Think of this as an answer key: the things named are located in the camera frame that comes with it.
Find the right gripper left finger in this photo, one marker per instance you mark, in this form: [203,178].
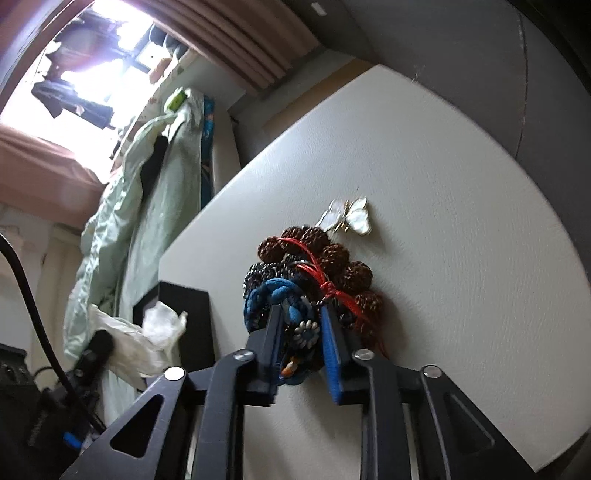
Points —
[188,425]

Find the white plastic bag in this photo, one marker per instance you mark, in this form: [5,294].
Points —
[146,351]

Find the white gold butterfly brooch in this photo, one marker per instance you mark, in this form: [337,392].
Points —
[347,215]

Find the hanging dark clothes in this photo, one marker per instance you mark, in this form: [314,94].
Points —
[57,97]

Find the pink curtain right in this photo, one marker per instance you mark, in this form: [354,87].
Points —
[257,42]

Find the white wall switch plate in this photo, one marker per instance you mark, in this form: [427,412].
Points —
[319,9]

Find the pink curtain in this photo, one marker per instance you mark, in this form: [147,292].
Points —
[257,42]
[45,180]

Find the light green duvet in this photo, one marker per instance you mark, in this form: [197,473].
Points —
[161,186]

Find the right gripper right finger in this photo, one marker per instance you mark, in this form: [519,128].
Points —
[415,423]

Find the pink curtain left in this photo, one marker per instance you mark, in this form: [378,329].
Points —
[45,180]

